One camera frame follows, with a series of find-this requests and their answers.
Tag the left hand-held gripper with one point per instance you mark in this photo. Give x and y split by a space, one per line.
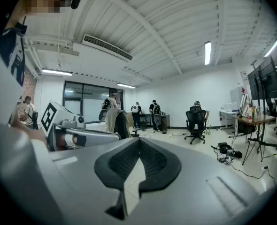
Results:
56 116

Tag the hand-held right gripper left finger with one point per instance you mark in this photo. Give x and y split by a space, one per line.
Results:
82 177

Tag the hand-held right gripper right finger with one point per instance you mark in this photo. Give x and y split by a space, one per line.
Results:
199 184

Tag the person's left forearm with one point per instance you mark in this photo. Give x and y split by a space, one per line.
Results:
33 131

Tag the large black monitor screens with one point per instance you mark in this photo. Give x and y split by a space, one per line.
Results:
267 78

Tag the beige jacket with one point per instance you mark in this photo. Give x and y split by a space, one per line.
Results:
111 121

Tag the dark glass partition window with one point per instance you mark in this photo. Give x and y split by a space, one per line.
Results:
91 99

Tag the pile of black equipment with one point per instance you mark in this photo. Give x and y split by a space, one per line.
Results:
230 155

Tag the black bag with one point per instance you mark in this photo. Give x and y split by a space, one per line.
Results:
222 147

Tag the ceiling tube light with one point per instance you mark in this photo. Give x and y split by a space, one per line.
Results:
56 72
207 53
125 85
272 47

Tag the grey-backed office chair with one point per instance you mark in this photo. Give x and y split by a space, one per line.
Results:
157 119

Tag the black mesh office chair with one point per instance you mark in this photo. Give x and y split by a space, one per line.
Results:
196 121

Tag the black desk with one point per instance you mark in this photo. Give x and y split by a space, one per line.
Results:
162 119

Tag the white desk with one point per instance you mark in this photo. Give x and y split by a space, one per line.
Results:
227 114

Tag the red-label plastic bottle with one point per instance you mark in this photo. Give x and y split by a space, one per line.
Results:
250 115

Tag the wooden table with black legs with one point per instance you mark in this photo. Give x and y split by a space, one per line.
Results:
260 119

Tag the white air conditioner vent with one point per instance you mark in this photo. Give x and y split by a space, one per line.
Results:
106 47

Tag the white cabinet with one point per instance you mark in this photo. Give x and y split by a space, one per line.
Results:
237 96

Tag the person's black shirt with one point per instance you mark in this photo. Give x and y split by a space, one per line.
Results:
21 28

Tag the person's head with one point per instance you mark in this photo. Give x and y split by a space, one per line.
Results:
35 1

